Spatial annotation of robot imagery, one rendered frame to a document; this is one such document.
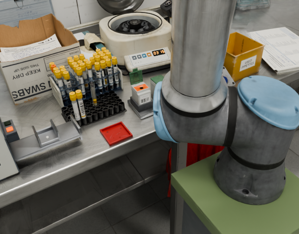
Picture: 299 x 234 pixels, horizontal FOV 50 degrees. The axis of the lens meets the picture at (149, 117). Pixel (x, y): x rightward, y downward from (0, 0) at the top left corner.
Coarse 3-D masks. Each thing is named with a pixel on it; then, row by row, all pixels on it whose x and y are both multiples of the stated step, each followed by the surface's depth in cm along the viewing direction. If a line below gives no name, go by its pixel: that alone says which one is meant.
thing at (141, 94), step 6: (138, 84) 92; (144, 84) 92; (132, 90) 92; (138, 90) 90; (144, 90) 90; (132, 96) 94; (138, 96) 90; (144, 96) 91; (150, 96) 92; (138, 102) 91; (144, 102) 92
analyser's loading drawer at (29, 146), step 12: (72, 120) 84; (36, 132) 78; (48, 132) 83; (60, 132) 83; (72, 132) 82; (12, 144) 80; (24, 144) 79; (36, 144) 79; (48, 144) 79; (60, 144) 81; (24, 156) 77
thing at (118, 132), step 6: (108, 126) 89; (114, 126) 90; (120, 126) 90; (102, 132) 87; (108, 132) 88; (114, 132) 88; (120, 132) 88; (126, 132) 88; (108, 138) 86; (114, 138) 86; (120, 138) 86; (126, 138) 85
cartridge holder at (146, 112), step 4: (128, 100) 97; (132, 100) 94; (152, 100) 93; (132, 104) 95; (136, 104) 92; (140, 104) 92; (144, 104) 92; (148, 104) 93; (152, 104) 93; (132, 108) 96; (136, 108) 93; (140, 108) 92; (144, 108) 93; (148, 108) 93; (152, 108) 94; (136, 112) 93; (140, 112) 92; (144, 112) 92; (148, 112) 92; (152, 112) 93; (140, 116) 91; (144, 116) 92; (148, 116) 93
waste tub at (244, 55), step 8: (232, 32) 112; (232, 40) 114; (240, 40) 112; (248, 40) 109; (232, 48) 116; (240, 48) 113; (248, 48) 110; (256, 48) 102; (232, 56) 100; (240, 56) 100; (248, 56) 102; (256, 56) 105; (224, 64) 104; (232, 64) 101; (240, 64) 102; (248, 64) 104; (256, 64) 107; (232, 72) 102; (240, 72) 104; (248, 72) 107
